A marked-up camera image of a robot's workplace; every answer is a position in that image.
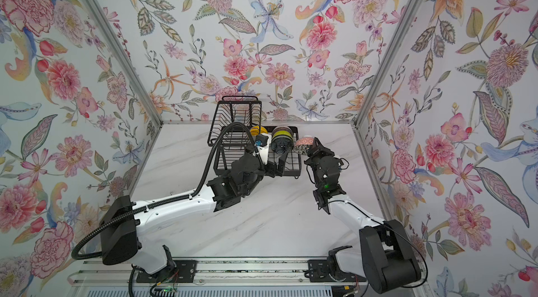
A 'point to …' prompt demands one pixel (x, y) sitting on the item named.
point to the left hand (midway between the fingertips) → (279, 150)
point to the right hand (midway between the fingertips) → (312, 133)
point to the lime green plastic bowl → (281, 133)
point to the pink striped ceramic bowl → (281, 128)
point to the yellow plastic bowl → (255, 130)
